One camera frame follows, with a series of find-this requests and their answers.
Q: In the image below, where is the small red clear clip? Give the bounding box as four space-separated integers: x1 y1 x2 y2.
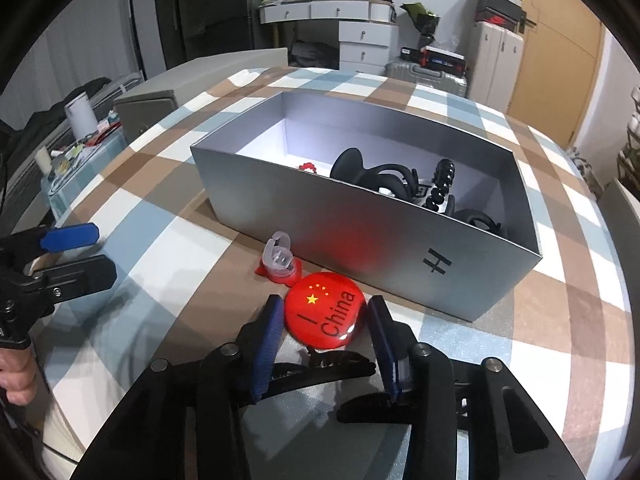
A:
255 231 303 287

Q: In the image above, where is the person's left hand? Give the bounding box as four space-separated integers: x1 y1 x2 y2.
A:
0 348 37 406

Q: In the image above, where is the black red shoe box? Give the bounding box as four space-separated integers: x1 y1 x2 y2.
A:
474 0 525 32

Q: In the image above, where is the wooden door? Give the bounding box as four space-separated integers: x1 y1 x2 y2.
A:
508 0 604 148

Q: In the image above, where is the silver cardboard box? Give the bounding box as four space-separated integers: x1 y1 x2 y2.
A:
192 91 541 321

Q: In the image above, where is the white upright suitcase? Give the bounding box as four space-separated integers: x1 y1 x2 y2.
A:
466 22 524 113

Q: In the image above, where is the red I love China badge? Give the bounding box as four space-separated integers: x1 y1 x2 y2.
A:
284 272 366 350

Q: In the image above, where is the white drawer desk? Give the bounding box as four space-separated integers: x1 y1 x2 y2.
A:
259 0 399 75

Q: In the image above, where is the plaid checked tablecloth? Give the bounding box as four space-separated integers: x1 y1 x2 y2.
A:
37 67 634 479

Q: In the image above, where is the grey left side cabinet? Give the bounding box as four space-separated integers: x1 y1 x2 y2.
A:
114 48 288 144

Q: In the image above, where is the dark tall wardrobe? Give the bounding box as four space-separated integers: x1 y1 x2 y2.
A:
128 0 274 79

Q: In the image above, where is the silver lying suitcase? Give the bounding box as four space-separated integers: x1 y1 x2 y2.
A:
385 58 468 98

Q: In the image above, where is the grey right side cabinet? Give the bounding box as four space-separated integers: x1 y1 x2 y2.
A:
598 180 640 285

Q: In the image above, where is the white curtain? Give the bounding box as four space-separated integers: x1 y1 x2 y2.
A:
12 0 139 108

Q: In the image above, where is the grey cabinet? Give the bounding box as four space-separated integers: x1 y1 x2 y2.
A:
114 48 288 144
598 180 640 285

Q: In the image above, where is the green black flower bouquet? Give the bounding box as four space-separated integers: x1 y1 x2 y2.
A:
400 2 440 36

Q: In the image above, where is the black red box on suitcase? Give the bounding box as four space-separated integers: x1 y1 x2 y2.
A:
400 47 466 73

